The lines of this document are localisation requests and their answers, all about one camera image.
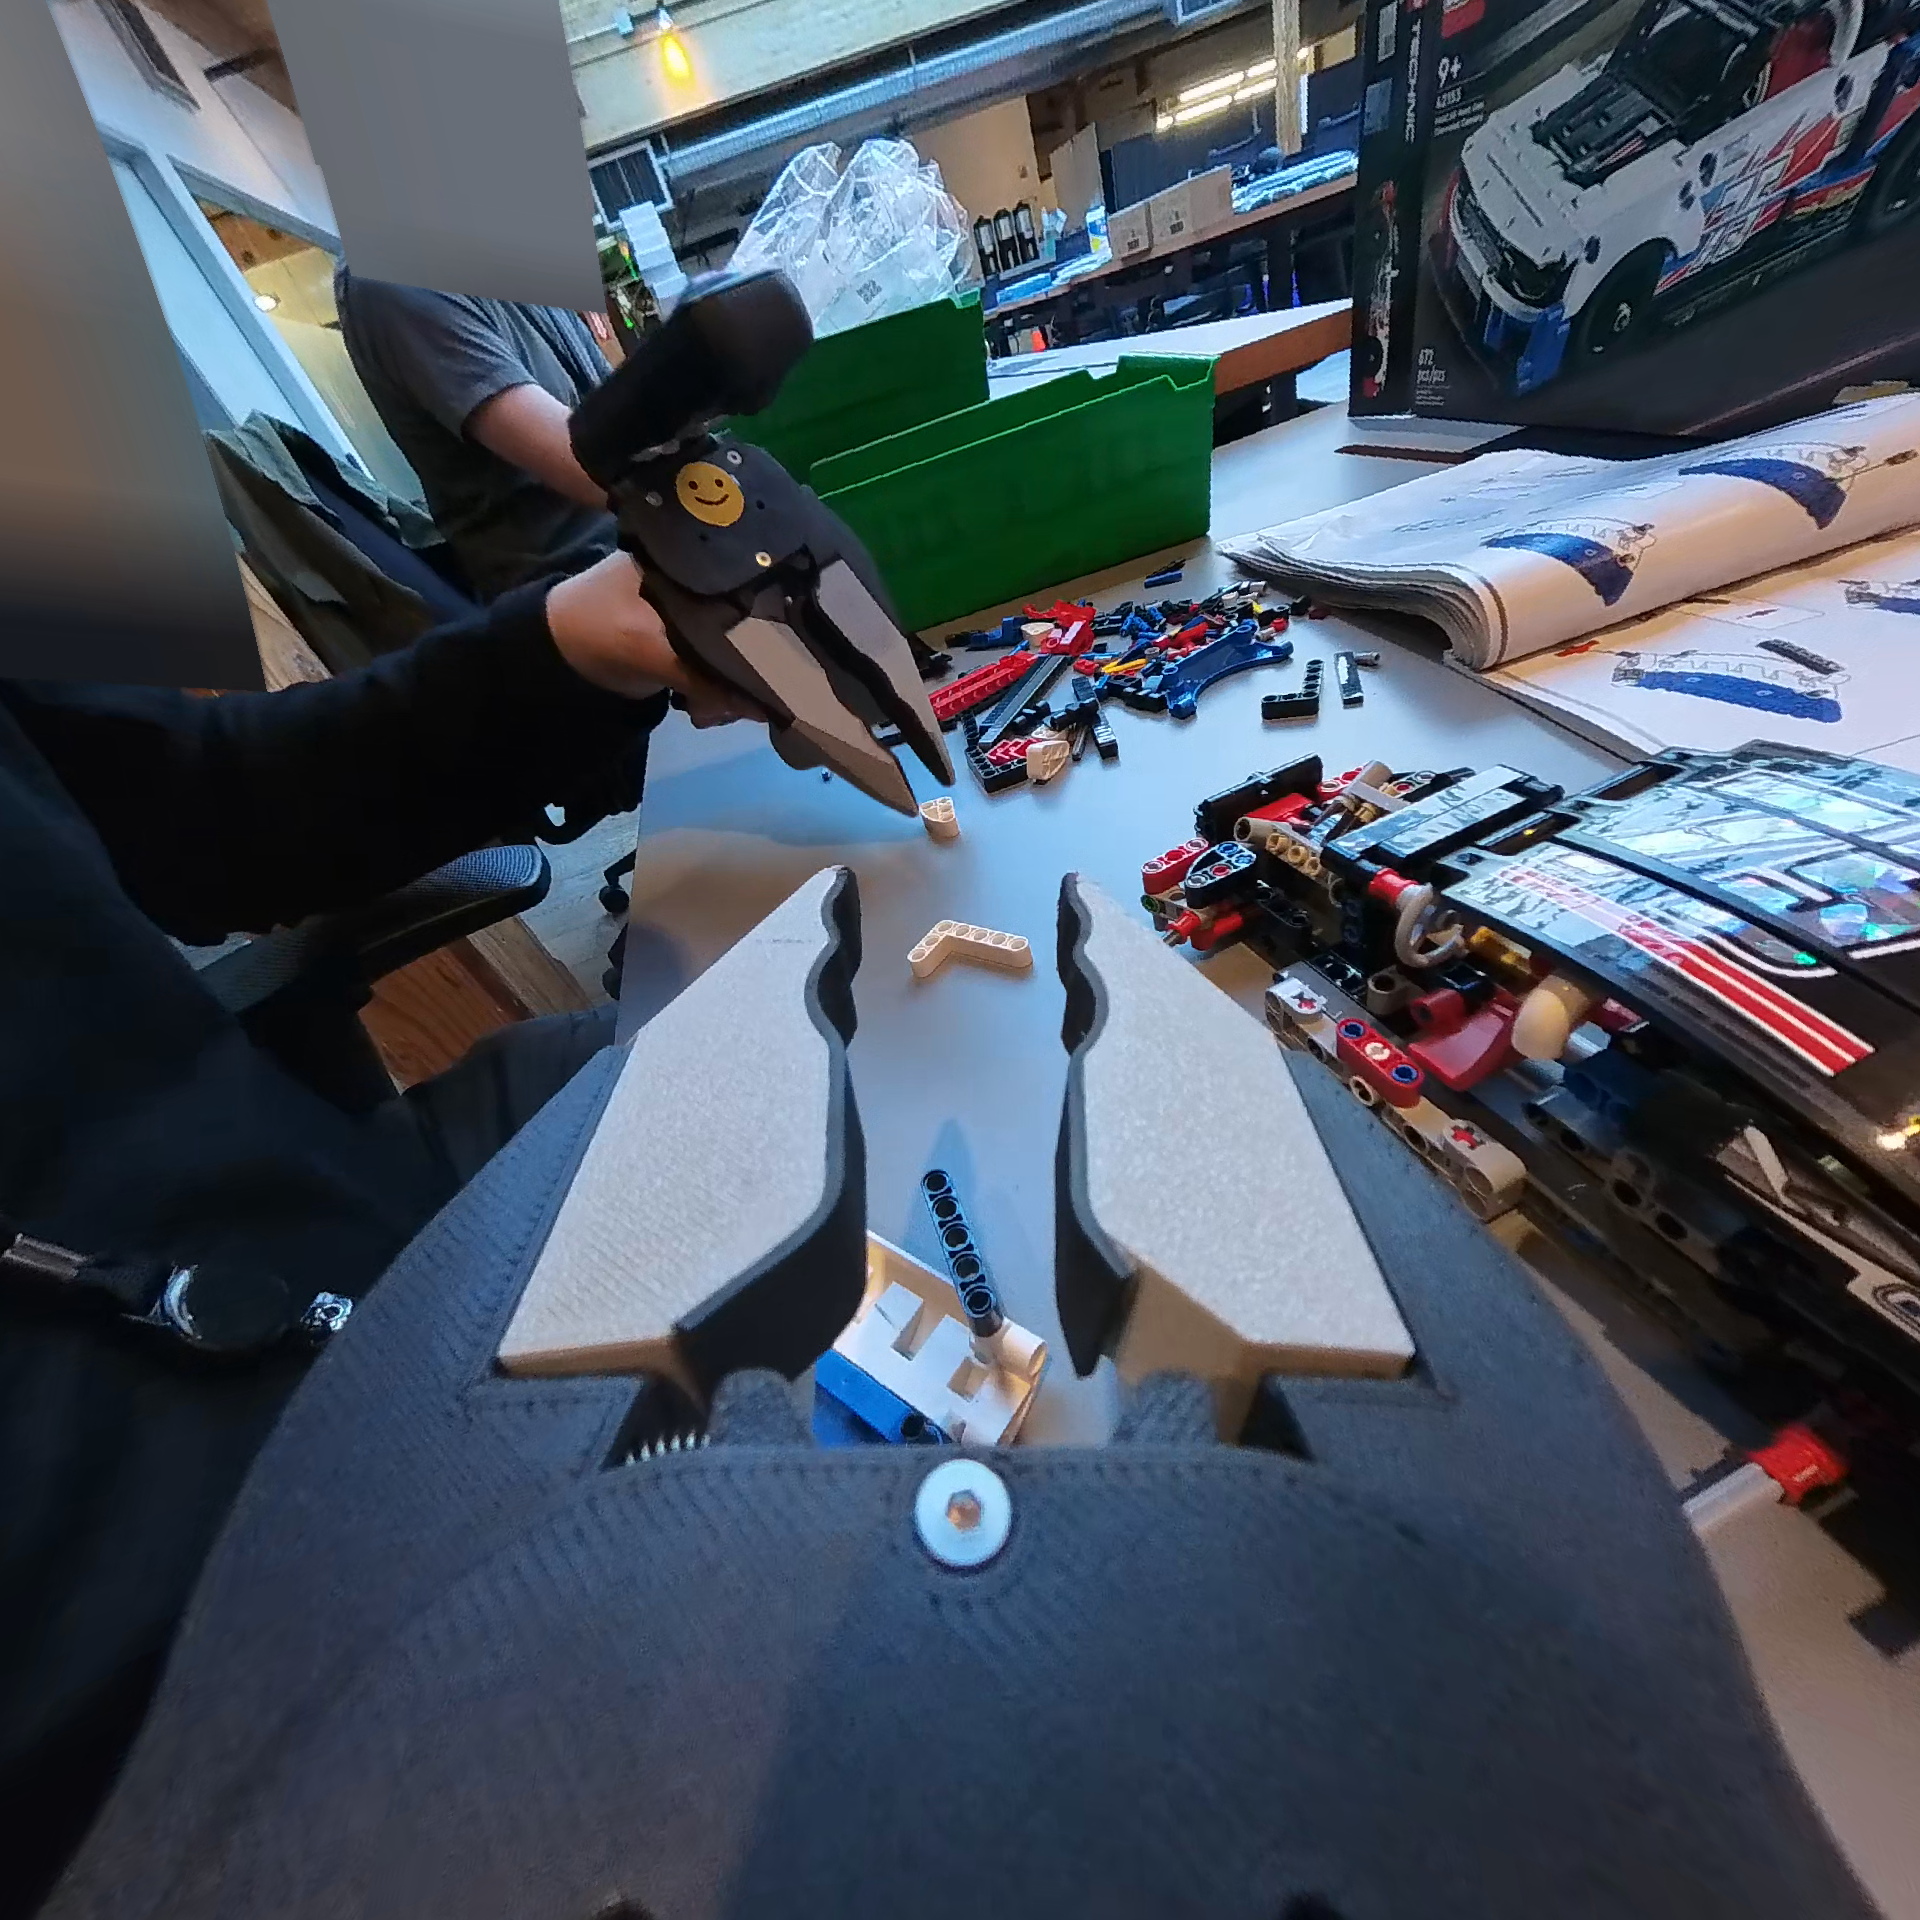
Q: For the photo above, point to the green plastic bin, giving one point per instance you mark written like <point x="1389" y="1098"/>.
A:
<point x="1050" y="492"/>
<point x="886" y="376"/>

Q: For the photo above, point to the clear plastic bags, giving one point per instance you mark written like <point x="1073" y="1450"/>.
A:
<point x="858" y="224"/>

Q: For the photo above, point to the person's black jacket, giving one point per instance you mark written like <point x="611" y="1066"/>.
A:
<point x="152" y="1125"/>

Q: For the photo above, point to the open instruction booklet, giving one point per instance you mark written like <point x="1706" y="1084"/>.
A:
<point x="1649" y="511"/>

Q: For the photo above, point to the black badge reel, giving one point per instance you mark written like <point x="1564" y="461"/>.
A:
<point x="225" y="1303"/>

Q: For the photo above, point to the person's left hand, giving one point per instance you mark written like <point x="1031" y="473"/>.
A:
<point x="608" y="624"/>

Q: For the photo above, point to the white and blue brick assembly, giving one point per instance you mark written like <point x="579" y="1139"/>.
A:
<point x="879" y="1393"/>

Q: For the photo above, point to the white angled toy beam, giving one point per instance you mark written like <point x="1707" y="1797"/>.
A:
<point x="982" y="943"/>

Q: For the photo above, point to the cardboard boxes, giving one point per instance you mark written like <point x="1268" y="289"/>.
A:
<point x="1185" y="207"/>

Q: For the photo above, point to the black toy beam with holes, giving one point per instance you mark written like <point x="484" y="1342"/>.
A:
<point x="963" y="1244"/>

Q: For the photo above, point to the pile of toy building bricks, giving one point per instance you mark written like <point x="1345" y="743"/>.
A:
<point x="1138" y="660"/>

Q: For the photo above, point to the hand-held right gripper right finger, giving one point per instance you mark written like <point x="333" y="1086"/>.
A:
<point x="1217" y="1139"/>

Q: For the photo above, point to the pile of assorted items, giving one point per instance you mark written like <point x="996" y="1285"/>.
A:
<point x="1649" y="903"/>

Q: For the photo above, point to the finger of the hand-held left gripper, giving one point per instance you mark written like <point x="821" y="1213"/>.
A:
<point x="795" y="690"/>
<point x="870" y="636"/>

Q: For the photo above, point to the person's left forearm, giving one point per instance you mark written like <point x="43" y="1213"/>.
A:
<point x="302" y="793"/>

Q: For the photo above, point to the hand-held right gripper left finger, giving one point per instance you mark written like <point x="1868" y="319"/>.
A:
<point x="707" y="1139"/>

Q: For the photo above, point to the white table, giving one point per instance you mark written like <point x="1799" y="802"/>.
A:
<point x="1200" y="335"/>

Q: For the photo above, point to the black office chair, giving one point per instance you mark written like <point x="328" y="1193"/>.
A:
<point x="453" y="892"/>

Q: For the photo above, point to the toy car box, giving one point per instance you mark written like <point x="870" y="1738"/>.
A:
<point x="1649" y="179"/>

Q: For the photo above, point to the dark olive jacket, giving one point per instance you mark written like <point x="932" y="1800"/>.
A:
<point x="302" y="526"/>

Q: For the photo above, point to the grey desk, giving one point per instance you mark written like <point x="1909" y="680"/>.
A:
<point x="751" y="840"/>

